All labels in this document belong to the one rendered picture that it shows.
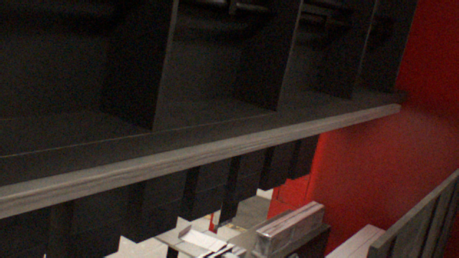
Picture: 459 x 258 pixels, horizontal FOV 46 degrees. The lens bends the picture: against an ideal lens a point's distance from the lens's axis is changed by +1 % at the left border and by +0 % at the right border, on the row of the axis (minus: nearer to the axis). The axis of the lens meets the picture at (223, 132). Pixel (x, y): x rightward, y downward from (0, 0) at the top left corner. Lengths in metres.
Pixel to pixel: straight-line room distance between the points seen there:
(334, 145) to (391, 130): 0.25
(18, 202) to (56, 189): 0.06
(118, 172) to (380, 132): 1.63
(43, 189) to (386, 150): 1.77
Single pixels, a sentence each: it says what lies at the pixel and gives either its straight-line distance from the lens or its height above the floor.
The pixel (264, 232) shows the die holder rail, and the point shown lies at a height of 0.97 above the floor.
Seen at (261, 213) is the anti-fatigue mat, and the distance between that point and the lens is 4.72.
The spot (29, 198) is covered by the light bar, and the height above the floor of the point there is 1.47.
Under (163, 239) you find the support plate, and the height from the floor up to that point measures 1.00.
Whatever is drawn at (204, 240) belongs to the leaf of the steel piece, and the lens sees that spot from 1.72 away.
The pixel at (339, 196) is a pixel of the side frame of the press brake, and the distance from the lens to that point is 2.39.
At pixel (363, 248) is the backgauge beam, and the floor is 0.98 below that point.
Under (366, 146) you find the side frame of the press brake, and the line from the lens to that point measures 2.31.
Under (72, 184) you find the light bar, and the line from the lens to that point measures 0.72.
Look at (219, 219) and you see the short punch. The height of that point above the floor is 1.12.
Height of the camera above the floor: 1.74
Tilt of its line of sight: 14 degrees down
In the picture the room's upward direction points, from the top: 11 degrees clockwise
